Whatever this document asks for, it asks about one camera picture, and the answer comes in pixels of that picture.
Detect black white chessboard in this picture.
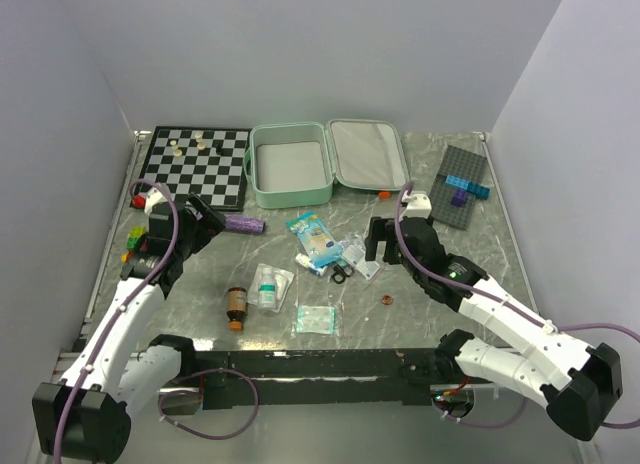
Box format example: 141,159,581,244
139,126,250,212

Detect white gauze packet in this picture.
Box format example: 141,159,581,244
247,263,295,313

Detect mint green medicine case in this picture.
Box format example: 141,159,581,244
244,119,410,209

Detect purple glitter microphone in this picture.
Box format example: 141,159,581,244
225,214,266,235

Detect grey lego baseplate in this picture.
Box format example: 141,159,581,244
429,146,490,230

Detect small black scissors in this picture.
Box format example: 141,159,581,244
330,264,354,285

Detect purple lego brick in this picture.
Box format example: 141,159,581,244
450,188,468,208

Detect cream chess piece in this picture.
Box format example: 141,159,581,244
195,133,206,151

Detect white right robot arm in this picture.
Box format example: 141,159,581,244
365,183,622,441

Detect blue cotton swab pack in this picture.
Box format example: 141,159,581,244
286,212,342,267

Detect clear alcohol pad packets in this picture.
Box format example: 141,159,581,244
340,233,366,259

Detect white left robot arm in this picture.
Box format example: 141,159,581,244
32,184,226,463

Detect cream chess pawn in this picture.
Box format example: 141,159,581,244
170,140,183,157

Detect green lego block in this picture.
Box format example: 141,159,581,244
126,226,147,250

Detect teal plaster packet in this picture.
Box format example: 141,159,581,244
295,306,336,335

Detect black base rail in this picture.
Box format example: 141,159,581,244
167,348,464,410

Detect blue lego bricks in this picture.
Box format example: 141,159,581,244
445,175,490,200

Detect white green medicine bottle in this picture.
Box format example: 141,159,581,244
258,267,278,311

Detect red yellow toy car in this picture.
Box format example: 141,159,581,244
121,250,137,264

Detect brown orange-cap bottle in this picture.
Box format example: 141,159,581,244
226,287,247,331

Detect white blue bandage roll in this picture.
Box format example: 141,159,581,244
294,253,326,277

